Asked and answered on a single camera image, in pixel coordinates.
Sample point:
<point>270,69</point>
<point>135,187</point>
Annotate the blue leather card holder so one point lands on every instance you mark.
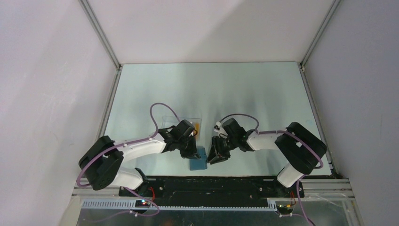
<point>201,163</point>

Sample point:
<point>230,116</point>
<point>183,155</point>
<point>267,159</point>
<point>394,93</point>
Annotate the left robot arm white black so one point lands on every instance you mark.
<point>102,165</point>

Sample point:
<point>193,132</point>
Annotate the controller board with leds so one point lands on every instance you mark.
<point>285,210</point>
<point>142,204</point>

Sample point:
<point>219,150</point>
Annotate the right aluminium frame post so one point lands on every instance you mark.
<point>320,31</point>

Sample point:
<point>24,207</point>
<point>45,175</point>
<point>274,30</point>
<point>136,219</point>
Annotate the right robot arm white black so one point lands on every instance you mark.
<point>303,150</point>

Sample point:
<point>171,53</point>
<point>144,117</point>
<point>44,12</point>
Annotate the grey slotted cable duct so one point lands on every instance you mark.
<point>134,204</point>

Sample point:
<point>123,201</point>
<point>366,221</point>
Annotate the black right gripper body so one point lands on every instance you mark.
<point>223,146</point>

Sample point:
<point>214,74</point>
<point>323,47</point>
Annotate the left aluminium frame post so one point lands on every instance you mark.
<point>92,18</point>

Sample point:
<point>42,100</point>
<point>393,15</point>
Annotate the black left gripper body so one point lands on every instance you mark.
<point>187,146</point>

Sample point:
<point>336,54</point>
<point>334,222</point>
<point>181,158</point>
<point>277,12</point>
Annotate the left controller board with leds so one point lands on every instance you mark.
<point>142,204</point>

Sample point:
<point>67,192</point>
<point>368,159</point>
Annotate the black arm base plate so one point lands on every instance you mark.
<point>266,186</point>

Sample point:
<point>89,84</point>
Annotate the gold card in box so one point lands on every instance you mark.
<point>197,128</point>

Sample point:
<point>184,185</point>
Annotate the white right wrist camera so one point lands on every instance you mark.
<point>217,126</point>

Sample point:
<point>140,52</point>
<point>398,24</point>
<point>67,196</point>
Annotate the aluminium frame post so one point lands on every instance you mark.
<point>320,31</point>
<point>92,18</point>

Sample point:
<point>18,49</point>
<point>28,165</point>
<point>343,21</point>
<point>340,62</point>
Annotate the right controller board with leds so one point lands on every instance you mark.
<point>285,210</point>

